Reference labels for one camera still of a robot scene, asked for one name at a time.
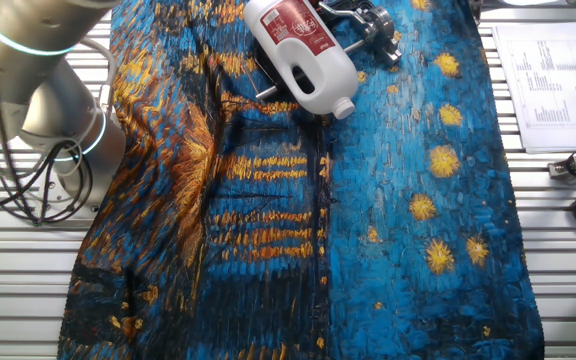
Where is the thick grey robot cable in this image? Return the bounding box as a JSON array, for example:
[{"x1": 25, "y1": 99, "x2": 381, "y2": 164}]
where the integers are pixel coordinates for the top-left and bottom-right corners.
[{"x1": 77, "y1": 37, "x2": 119, "y2": 119}]

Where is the printed paper sheet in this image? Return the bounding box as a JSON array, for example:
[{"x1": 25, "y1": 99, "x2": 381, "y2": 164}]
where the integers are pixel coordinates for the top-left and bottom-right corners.
[{"x1": 490, "y1": 22, "x2": 576, "y2": 154}]

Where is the starry night painted cloth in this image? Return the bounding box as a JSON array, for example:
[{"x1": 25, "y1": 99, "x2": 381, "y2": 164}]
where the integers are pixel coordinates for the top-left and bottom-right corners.
[{"x1": 57, "y1": 0, "x2": 545, "y2": 360}]

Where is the silver metal lever base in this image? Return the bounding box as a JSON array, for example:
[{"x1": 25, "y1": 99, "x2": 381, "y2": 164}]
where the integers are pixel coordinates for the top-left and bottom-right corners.
[{"x1": 364, "y1": 4, "x2": 403, "y2": 66}]

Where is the black cable bundle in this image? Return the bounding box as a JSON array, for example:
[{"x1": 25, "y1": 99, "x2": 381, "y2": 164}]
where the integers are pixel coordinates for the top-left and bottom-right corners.
[{"x1": 0, "y1": 0, "x2": 95, "y2": 227}]

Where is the white bottle with red label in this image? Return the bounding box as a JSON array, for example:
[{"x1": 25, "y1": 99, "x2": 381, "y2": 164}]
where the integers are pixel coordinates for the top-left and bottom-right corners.
[{"x1": 243, "y1": 0, "x2": 361, "y2": 120}]

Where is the lever with red wooden knob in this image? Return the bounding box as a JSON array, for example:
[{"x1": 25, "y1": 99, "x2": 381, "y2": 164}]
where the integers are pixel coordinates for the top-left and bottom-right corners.
[{"x1": 316, "y1": 1, "x2": 372, "y2": 29}]

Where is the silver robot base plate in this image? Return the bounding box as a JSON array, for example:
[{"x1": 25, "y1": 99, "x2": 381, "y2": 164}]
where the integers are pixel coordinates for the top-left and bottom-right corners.
[{"x1": 35, "y1": 167, "x2": 100, "y2": 221}]

